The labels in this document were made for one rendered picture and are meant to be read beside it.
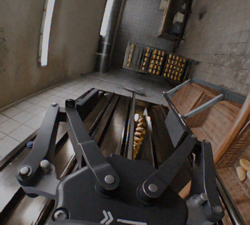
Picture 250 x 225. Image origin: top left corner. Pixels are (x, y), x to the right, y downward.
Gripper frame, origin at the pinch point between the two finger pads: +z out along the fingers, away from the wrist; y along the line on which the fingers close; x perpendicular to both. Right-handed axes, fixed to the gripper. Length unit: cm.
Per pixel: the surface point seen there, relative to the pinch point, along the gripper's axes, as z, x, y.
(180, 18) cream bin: 438, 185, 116
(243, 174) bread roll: 21, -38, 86
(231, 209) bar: -7.8, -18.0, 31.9
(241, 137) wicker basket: 35, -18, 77
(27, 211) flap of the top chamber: -9, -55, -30
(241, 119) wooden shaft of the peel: 5.2, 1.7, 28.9
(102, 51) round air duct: 295, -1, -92
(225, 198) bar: -4.5, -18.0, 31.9
